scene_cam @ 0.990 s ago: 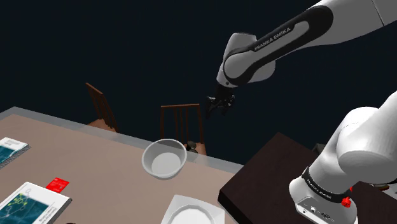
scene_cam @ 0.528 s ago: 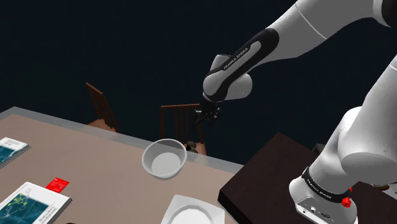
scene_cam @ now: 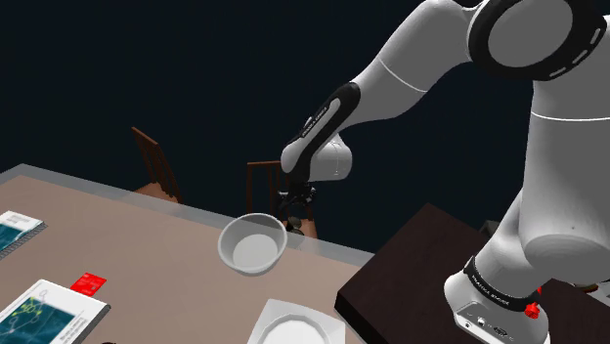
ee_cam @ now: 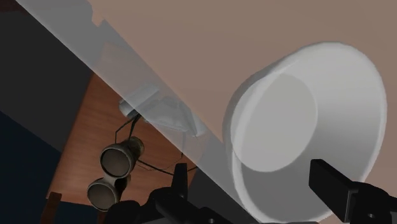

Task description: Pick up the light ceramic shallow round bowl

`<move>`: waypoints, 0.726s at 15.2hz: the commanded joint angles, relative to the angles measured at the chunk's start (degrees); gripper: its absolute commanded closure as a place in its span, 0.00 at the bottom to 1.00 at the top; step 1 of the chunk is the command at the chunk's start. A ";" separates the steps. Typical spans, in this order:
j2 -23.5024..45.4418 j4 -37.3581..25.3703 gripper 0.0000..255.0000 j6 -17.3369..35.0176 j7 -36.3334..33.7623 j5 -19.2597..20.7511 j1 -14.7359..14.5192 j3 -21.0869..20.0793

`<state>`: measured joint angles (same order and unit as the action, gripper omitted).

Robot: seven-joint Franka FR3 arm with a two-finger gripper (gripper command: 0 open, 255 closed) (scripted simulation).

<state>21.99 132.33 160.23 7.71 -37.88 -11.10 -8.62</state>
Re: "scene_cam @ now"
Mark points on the dark brown robot stand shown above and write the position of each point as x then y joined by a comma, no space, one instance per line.
410,276

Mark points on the blue book with grey edge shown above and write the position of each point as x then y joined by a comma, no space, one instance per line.
14,231

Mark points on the white bowl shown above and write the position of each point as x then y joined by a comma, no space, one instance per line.
253,250

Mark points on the red card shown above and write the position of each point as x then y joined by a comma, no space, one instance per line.
88,284

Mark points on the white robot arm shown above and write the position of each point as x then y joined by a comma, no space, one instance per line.
562,190

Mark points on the brown wooden chair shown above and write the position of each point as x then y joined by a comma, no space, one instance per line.
259,186
153,164

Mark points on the white book with blue picture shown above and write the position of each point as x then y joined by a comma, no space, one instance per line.
43,317

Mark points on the white square plate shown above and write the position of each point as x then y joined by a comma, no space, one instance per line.
295,331

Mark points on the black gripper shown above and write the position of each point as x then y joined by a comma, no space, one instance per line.
296,196

